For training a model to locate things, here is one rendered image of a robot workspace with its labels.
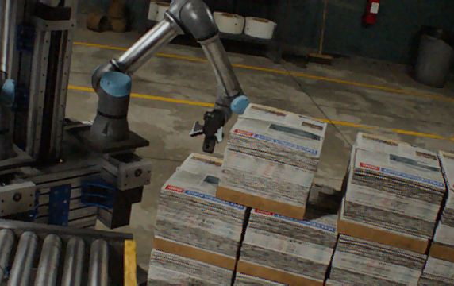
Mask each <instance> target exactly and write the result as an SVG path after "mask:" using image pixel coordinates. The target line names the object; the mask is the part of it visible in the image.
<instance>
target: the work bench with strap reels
mask: <svg viewBox="0 0 454 286"><path fill-rule="evenodd" d="M292 2H293V0H288V1H287V7H286V12H285V15H284V19H283V26H282V30H281V34H280V38H279V39H278V38H277V37H276V36H275V27H276V19H277V15H278V12H279V4H280V0H276V2H275V8H274V13H273V17H272V21H269V20H266V19H262V18H257V17H246V18H245V19H244V18H243V17H241V16H238V15H235V14H226V13H214V15H213V17H214V20H215V22H216V25H217V27H218V30H219V33H218V36H219V37H220V38H225V39H231V40H236V41H246V42H252V43H257V44H266V45H267V47H266V50H264V51H265V52H271V51H270V49H271V45H272V46H278V48H277V53H276V55H277V56H276V57H275V58H276V60H275V62H273V63H274V64H281V63H280V60H281V56H282V53H283V46H284V41H285V37H286V34H287V23H288V20H289V16H290V9H291V5H292ZM170 6H171V4H170V3H166V2H157V1H151V0H144V5H143V11H142V17H141V24H140V31H138V33H141V37H143V35H145V34H146V29H147V27H152V28H153V27H154V26H155V25H156V24H157V23H158V22H159V21H161V20H162V19H163V18H164V12H165V11H167V10H168V9H169V8H170Z"/></svg>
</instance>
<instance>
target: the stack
mask: <svg viewBox="0 0 454 286"><path fill-rule="evenodd" d="M222 161H223V160H221V159H218V158H215V157H209V156H204V155H200V153H192V154H191V155H190V156H189V157H188V158H187V159H186V161H185V162H183V163H182V164H181V166H180V168H179V167H177V168H178V169H179V170H178V171H177V168H176V172H174V173H173V174H172V177H171V178H170V179H169V180H168V181H167V182H166V184H165V185H164V186H163V187H162V188H161V190H160V198H159V203H158V204H159V206H158V207H159V209H158V212H157V219H156V229H155V238H160V239H163V240H166V241H170V242H174V243H179V244H182V245H187V246H190V247H193V248H196V249H202V250H205V251H208V252H211V253H216V254H218V255H219V256H223V257H228V258H231V259H234V260H236V261H237V257H238V254H239V252H240V253H241V255H240V261H243V262H247V263H250V264H253V265H259V266H262V267H264V266H265V267H268V268H271V269H277V270H279V271H283V272H288V273H291V274H294V275H297V276H302V277H305V278H308V279H311V280H316V281H320V282H322V283H323V281H324V283H326V284H331V285H335V286H454V261H446V260H444V259H441V258H438V257H433V256H430V255H429V251H428V246H427V247H426V250H425V253H424V254H423V253H419V252H415V251H412V250H408V249H403V248H402V249H401V248H398V247H394V246H391V245H386V244H383V243H379V242H374V241H372V240H368V239H365V238H364V239H362V238H357V237H353V236H350V235H347V234H342V233H338V232H337V217H338V208H339V200H340V196H341V190H337V189H334V188H331V187H326V186H323V185H320V184H315V183H312V187H311V189H310V197H309V200H308V203H307V208H306V213H305V215H304V219H303V220H300V219H296V218H291V217H288V216H285V215H281V214H276V213H273V212H269V211H263V210H260V209H257V208H254V207H248V206H245V205H241V204H238V203H232V202H230V201H226V200H222V199H216V198H215V197H216V190H217V185H218V183H219V175H220V171H221V165H222V163H223V162H222ZM149 264H150V265H149V266H150V269H149V272H148V274H149V275H148V283H147V286H291V285H289V284H284V283H280V282H277V281H271V280H266V279H263V278H260V277H257V276H251V275H248V274H245V273H242V272H237V265H236V268H235V269H234V271H233V270H230V269H224V268H221V267H218V266H215V265H210V264H207V263H204V262H201V261H195V260H192V258H189V257H184V256H181V255H178V254H175V253H169V252H166V251H163V250H160V249H155V248H153V250H152V252H151V257H150V263H149ZM326 271H327V274H326V282H325V272H326Z"/></svg>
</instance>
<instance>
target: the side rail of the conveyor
mask: <svg viewBox="0 0 454 286"><path fill-rule="evenodd" d="M1 229H3V230H4V229H7V230H11V231H13V233H14V234H15V240H14V243H13V247H12V248H13V249H12V252H11V254H10V258H9V260H8V263H7V265H13V262H14V260H15V257H16V252H17V248H18V245H19V242H20V240H21V235H22V234H23V233H24V232H27V231H32V232H34V233H35V234H37V236H38V238H39V242H38V245H37V250H36V253H35V260H34V262H33V268H36V269H38V267H39V264H40V263H39V260H40V255H41V252H42V249H43V245H44V240H45V237H46V236H48V235H49V234H55V235H58V236H59V237H60V238H61V240H62V245H61V250H60V262H59V266H58V270H57V271H63V268H64V264H65V260H64V259H65V254H66V250H67V242H68V241H69V239H70V238H73V237H79V238H82V239H83V240H84V241H85V243H86V248H85V255H84V262H83V273H84V274H89V272H88V269H89V262H90V248H91V245H92V243H93V242H94V241H96V240H98V239H102V240H104V241H106V242H107V243H108V244H109V259H108V273H107V275H108V276H114V277H124V278H125V270H124V262H125V239H132V240H133V234H132V233H123V232H115V231H106V230H88V229H85V228H80V227H72V226H56V225H47V224H40V223H38V222H22V221H14V220H5V219H0V230H1Z"/></svg>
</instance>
